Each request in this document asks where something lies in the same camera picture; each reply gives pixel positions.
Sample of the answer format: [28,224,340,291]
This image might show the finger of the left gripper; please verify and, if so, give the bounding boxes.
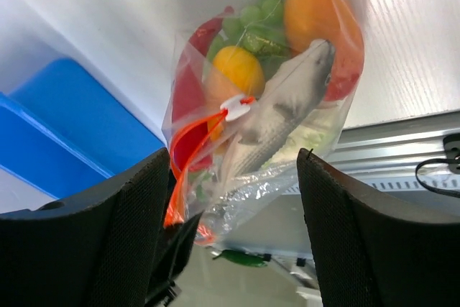
[145,214,201,306]

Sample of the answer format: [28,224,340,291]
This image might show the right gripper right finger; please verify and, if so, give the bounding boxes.
[297,149,459,306]

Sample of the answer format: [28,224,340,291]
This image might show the green toy grapes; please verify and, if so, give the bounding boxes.
[206,0,289,61]

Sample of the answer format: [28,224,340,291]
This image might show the blue plastic tray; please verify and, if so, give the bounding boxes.
[1,59,164,198]

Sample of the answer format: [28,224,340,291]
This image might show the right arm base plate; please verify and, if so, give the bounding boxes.
[443,134,460,175]

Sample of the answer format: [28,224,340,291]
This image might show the red orange toy mango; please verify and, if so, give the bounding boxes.
[283,0,364,101]

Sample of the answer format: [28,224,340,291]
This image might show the grey toy fish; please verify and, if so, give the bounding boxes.
[218,39,336,193]

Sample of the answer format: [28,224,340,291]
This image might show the red toy chili pepper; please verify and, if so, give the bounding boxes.
[171,6,234,173]

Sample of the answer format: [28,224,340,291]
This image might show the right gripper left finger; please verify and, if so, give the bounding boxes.
[1,149,169,306]

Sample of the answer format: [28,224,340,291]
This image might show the white green toy cabbage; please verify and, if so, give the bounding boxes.
[262,104,343,169]

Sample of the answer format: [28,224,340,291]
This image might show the clear zip top bag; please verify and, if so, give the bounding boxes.
[162,0,367,244]

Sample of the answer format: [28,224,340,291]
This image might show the slotted cable duct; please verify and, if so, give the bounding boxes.
[283,168,460,196]

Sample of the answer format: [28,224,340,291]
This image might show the yellow toy mango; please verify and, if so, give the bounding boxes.
[204,45,267,145]

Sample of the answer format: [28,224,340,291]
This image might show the aluminium mounting rail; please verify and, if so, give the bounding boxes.
[326,111,459,174]

